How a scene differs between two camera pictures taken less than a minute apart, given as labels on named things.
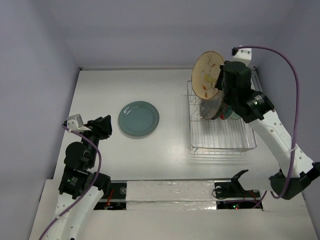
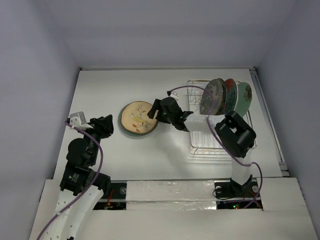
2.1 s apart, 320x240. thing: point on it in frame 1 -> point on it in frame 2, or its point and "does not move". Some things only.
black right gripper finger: (219, 84) -> (155, 106)
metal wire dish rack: (216, 137) does not move
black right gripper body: (223, 81) -> (160, 109)
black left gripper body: (97, 132) does not move
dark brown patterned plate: (212, 109) does not move
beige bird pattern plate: (205, 70) -> (135, 118)
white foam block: (170, 195) does not move
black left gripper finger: (107, 121) does not move
